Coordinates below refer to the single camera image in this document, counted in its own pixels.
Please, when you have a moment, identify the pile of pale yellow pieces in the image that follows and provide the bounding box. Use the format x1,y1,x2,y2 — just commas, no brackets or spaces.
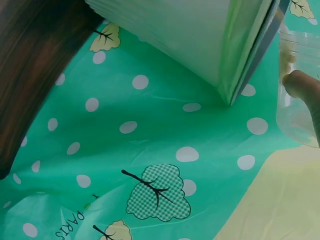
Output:
280,43,298,76

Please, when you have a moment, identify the person's right hand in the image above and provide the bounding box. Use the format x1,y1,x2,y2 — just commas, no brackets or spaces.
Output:
282,69,320,149

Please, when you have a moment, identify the clear plastic jar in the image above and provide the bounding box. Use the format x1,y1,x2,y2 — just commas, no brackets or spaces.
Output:
275,26,320,150

